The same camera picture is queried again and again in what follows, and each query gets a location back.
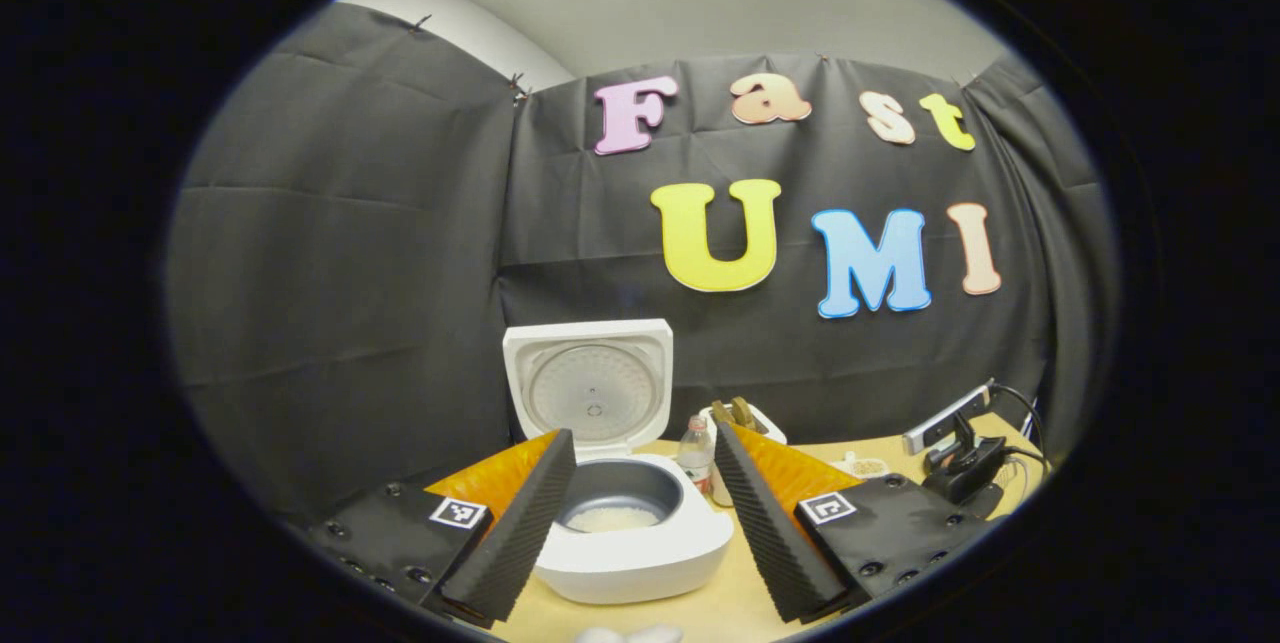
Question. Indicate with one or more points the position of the black backdrop cloth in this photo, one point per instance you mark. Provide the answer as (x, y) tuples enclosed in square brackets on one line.
[(350, 273)]

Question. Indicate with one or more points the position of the white toaster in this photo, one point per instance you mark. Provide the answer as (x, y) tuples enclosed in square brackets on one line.
[(770, 433)]

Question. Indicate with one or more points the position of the clear bottle red label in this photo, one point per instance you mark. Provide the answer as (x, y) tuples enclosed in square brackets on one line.
[(696, 458)]

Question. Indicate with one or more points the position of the toasted bread slice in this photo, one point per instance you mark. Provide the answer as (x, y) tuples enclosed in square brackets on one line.
[(743, 412), (720, 414)]

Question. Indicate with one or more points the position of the white rice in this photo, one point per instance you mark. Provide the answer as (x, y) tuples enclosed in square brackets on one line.
[(628, 519)]

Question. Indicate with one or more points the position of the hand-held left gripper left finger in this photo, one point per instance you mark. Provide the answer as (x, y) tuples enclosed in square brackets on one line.
[(520, 543)]

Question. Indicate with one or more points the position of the white rice cooker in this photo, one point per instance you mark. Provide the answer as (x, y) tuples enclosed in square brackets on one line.
[(640, 563)]

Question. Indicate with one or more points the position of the white divided bean dish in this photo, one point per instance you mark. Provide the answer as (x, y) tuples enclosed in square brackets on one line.
[(862, 466)]

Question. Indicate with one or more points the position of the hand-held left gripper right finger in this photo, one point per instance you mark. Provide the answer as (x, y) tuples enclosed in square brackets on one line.
[(780, 543)]

